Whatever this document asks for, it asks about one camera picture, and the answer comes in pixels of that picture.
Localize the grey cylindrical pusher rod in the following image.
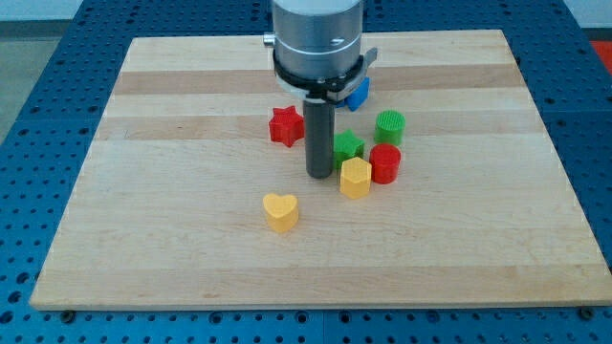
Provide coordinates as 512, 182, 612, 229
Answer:
303, 100, 335, 179

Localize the yellow heart block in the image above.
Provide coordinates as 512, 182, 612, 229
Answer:
263, 193, 299, 233

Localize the red star block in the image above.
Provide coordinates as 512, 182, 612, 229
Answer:
269, 105, 305, 147

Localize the blue block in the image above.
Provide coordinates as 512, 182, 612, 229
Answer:
336, 76, 370, 112

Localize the green cylinder block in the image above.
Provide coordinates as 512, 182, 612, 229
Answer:
374, 110, 405, 146

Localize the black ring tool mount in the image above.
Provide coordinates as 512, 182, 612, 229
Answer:
273, 47, 378, 103

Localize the wooden board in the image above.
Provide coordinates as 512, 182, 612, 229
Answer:
30, 30, 611, 311

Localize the green star block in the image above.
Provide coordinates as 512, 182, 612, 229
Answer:
333, 129, 364, 170

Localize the red cylinder block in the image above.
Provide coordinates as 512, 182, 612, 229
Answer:
369, 143, 402, 184

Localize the yellow hexagon block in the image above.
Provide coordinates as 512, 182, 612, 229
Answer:
339, 157, 372, 199

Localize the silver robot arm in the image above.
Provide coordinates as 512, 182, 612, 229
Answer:
263, 0, 378, 179

